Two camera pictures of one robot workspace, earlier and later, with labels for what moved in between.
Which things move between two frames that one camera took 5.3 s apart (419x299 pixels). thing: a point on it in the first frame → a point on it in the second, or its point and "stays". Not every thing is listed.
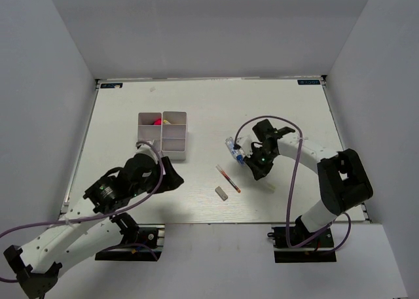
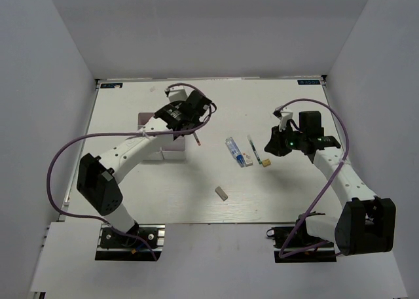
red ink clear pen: (228, 178) → (196, 139)
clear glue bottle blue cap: (237, 153) stays
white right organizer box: (173, 135) stays
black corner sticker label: (309, 82) stays
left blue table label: (110, 85) stays
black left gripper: (172, 179) → (177, 106)
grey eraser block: (220, 192) stays
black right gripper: (259, 171) → (275, 145)
